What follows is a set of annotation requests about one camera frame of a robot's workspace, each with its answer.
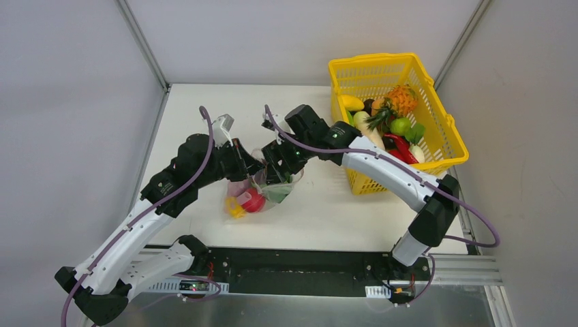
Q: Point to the white toy daikon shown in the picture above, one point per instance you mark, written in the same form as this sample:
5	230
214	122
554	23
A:
363	126

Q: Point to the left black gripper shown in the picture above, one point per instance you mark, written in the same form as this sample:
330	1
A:
241	159

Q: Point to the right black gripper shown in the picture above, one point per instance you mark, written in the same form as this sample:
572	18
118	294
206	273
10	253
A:
278	166

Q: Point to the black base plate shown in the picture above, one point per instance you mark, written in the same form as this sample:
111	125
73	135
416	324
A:
310	273

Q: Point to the red toy apple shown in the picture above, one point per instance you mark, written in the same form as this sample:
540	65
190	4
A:
252	201

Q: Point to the green toy starfruit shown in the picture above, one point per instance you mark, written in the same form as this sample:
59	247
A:
350	118

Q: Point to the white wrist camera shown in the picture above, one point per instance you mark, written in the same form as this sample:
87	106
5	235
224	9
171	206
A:
270	121
221	131

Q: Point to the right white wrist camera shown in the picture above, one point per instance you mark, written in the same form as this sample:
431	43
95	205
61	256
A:
270	121

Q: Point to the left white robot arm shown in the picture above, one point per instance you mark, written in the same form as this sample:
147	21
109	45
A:
104	284

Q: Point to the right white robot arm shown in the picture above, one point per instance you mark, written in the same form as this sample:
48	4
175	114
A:
433	199

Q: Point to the white toy radish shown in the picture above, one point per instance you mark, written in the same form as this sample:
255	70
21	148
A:
414	135

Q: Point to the toy pineapple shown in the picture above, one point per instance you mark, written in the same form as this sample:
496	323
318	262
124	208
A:
399	102

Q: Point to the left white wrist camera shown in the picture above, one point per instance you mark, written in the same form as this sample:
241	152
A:
221	131

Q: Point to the green toy lime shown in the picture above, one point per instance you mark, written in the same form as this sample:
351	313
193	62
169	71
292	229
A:
400	126

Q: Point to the yellow plastic basket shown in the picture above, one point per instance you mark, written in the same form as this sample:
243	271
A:
374	75

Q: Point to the green toy bok choy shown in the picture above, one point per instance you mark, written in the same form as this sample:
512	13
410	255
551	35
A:
277	193

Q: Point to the dark toy plum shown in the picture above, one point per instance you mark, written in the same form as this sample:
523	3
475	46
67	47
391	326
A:
368	106

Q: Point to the yellow toy bell pepper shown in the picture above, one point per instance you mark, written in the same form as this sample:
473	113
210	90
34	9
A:
233	208

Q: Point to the red toy chili pepper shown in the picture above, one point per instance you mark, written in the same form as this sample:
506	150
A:
402	149

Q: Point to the clear pink-dotted zip bag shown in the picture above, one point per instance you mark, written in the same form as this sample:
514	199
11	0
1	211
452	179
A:
236	188

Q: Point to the peach toy fruit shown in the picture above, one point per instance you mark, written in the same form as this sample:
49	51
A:
377	105

